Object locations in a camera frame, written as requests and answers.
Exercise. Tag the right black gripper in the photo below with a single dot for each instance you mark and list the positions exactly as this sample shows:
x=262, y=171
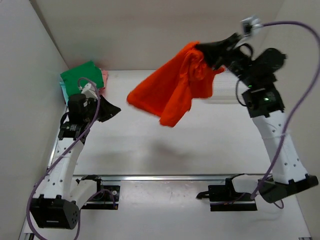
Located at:
x=215, y=53

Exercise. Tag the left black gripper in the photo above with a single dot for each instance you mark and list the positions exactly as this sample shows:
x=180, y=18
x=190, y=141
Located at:
x=109, y=109

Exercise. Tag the orange t-shirt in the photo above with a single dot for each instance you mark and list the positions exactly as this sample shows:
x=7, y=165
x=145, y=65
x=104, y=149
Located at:
x=168, y=92

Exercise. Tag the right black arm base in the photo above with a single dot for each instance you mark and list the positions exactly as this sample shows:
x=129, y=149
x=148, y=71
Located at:
x=224, y=198

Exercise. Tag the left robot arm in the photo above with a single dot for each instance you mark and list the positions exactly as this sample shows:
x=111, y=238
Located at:
x=56, y=203

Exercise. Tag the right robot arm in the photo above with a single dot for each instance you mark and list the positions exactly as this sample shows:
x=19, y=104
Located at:
x=265, y=106

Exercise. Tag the pink folded t-shirt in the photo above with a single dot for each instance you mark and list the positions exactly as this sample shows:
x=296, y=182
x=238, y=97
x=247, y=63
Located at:
x=105, y=76

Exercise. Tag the white plastic mesh basket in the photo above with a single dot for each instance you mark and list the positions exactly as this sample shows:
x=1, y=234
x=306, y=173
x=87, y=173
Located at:
x=224, y=89

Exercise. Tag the teal folded t-shirt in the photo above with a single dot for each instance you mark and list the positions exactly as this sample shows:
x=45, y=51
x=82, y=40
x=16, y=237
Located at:
x=64, y=92

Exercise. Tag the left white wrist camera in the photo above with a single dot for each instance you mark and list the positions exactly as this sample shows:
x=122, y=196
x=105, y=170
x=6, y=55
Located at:
x=89, y=90

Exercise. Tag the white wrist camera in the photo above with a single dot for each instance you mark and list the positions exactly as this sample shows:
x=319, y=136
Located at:
x=251, y=26
x=89, y=90

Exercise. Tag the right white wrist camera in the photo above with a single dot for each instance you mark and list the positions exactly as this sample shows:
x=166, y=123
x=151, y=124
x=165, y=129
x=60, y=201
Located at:
x=251, y=26

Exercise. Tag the aluminium rail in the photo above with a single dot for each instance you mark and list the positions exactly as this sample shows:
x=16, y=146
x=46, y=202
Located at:
x=166, y=178

